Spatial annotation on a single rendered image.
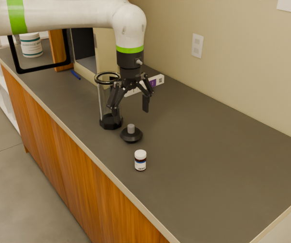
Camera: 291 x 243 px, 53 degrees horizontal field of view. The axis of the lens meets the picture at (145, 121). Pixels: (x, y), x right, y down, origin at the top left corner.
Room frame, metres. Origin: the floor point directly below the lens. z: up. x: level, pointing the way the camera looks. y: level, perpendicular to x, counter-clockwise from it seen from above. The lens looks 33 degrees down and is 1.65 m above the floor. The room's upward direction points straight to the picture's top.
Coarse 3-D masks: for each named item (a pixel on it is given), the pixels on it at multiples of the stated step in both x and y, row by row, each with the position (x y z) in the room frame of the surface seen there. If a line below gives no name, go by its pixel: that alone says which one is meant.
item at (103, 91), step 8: (104, 72) 1.11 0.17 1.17; (112, 72) 1.11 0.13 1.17; (96, 80) 1.03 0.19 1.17; (104, 80) 1.10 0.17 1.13; (112, 80) 1.03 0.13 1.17; (104, 88) 1.02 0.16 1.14; (104, 96) 1.02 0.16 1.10; (104, 104) 1.03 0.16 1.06; (120, 104) 1.06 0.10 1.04; (104, 112) 1.03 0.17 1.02; (120, 112) 1.05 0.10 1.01; (104, 120) 1.03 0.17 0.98; (112, 120) 1.02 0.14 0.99; (120, 120) 1.05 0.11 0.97
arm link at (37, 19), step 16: (32, 0) 0.96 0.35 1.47; (48, 0) 0.98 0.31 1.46; (64, 0) 1.01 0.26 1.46; (80, 0) 1.03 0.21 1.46; (96, 0) 1.04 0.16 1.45; (112, 0) 1.05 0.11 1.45; (32, 16) 0.93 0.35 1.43; (48, 16) 0.95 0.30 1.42; (64, 16) 0.97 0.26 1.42; (80, 16) 0.98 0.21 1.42; (96, 16) 1.00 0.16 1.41; (32, 32) 0.95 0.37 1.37
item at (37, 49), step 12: (24, 36) 1.52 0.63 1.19; (36, 36) 1.55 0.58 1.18; (48, 36) 1.58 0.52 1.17; (60, 36) 1.61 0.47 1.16; (24, 48) 1.51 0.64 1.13; (36, 48) 1.54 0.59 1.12; (48, 48) 1.57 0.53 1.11; (60, 48) 1.61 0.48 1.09; (24, 60) 1.50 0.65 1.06; (36, 60) 1.53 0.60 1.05; (48, 60) 1.57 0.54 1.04; (60, 60) 1.60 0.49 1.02
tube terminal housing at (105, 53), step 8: (96, 32) 1.40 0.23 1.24; (104, 32) 1.42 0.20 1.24; (112, 32) 1.45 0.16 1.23; (104, 40) 1.42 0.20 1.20; (112, 40) 1.45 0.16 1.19; (96, 48) 1.41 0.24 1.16; (104, 48) 1.42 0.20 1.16; (112, 48) 1.45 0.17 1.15; (96, 56) 1.41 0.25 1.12; (104, 56) 1.42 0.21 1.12; (112, 56) 1.45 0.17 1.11; (104, 64) 1.42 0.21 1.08; (112, 64) 1.45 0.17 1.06; (80, 72) 1.58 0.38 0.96; (88, 72) 1.50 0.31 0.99; (88, 80) 1.51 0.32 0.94
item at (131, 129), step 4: (128, 124) 0.96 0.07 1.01; (132, 124) 0.96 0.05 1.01; (128, 128) 0.95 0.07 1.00; (132, 128) 0.94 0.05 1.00; (136, 128) 0.98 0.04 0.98; (124, 132) 0.95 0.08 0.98; (128, 132) 0.95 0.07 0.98; (132, 132) 0.94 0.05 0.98; (136, 132) 0.95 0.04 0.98; (140, 132) 0.96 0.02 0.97; (120, 136) 0.94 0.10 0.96; (124, 136) 0.93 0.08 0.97; (128, 136) 0.92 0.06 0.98; (132, 136) 0.92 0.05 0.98; (136, 136) 0.93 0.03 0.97; (140, 136) 0.94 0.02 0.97; (124, 140) 0.94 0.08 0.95; (128, 140) 0.91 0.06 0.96; (132, 140) 0.91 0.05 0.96; (136, 140) 0.92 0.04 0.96
